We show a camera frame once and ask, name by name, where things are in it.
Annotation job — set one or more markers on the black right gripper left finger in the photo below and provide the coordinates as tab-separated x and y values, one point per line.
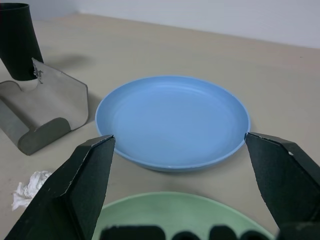
75	187

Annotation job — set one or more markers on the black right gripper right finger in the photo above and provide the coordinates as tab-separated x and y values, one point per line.
287	180

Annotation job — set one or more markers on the white tissue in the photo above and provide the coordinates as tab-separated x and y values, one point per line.
32	182

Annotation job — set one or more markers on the grey rectangular box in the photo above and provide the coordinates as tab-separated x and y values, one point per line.
57	100

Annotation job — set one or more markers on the green plastic plate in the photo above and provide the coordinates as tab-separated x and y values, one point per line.
175	212

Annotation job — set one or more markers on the blue plastic plate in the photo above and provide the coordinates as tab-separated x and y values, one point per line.
172	120

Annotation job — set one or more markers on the black plastic cup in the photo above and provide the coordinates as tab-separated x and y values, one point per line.
17	37

